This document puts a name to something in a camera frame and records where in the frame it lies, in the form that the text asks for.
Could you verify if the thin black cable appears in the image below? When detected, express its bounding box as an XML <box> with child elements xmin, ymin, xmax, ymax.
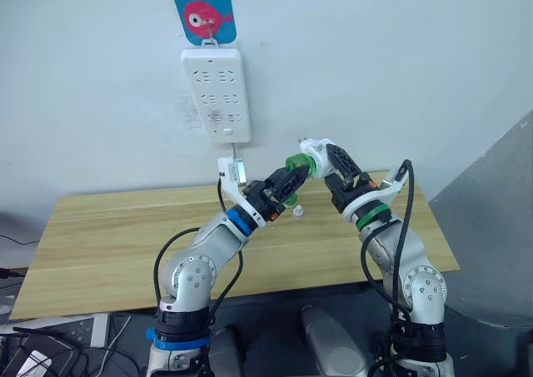
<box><xmin>0</xmin><ymin>232</ymin><xmax>41</xmax><ymax>247</ymax></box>

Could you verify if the white mosquito repellent heater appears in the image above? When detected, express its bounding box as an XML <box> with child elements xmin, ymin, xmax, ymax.
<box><xmin>296</xmin><ymin>136</ymin><xmax>334</xmax><ymax>181</ymax></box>

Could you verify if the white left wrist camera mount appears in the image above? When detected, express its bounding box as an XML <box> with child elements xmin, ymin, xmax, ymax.
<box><xmin>216</xmin><ymin>156</ymin><xmax>267</xmax><ymax>228</ymax></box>

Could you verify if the blue left wrist ring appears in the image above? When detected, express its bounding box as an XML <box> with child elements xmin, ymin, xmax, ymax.
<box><xmin>224</xmin><ymin>208</ymin><xmax>257</xmax><ymax>239</ymax></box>

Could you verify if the green right wrist ring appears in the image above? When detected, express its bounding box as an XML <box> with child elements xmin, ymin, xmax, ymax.
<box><xmin>354</xmin><ymin>201</ymin><xmax>392</xmax><ymax>231</ymax></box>

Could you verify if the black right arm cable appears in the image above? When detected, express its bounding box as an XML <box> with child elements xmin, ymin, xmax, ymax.
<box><xmin>360</xmin><ymin>158</ymin><xmax>417</xmax><ymax>324</ymax></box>

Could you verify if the black box with white label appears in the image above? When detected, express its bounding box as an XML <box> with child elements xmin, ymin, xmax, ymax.
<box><xmin>0</xmin><ymin>331</ymin><xmax>84</xmax><ymax>377</ymax></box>

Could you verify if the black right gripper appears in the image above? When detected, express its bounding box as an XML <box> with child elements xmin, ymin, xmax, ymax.
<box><xmin>323</xmin><ymin>143</ymin><xmax>380</xmax><ymax>214</ymax></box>

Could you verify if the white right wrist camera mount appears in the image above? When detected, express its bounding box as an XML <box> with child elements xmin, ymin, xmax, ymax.
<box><xmin>341</xmin><ymin>166</ymin><xmax>411</xmax><ymax>228</ymax></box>

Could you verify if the thin white cable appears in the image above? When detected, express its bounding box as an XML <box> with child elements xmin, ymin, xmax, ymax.
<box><xmin>99</xmin><ymin>314</ymin><xmax>132</xmax><ymax>377</ymax></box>

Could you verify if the white power strip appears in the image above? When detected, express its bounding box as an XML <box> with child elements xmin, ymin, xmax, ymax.
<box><xmin>180</xmin><ymin>47</ymin><xmax>253</xmax><ymax>144</ymax></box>

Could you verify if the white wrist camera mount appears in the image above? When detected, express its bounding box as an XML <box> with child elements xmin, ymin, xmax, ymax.
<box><xmin>216</xmin><ymin>156</ymin><xmax>267</xmax><ymax>228</ymax></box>
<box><xmin>341</xmin><ymin>166</ymin><xmax>411</xmax><ymax>228</ymax></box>

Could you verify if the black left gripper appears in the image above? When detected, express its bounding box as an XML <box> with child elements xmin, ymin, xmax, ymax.
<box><xmin>243</xmin><ymin>163</ymin><xmax>311</xmax><ymax>225</ymax></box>

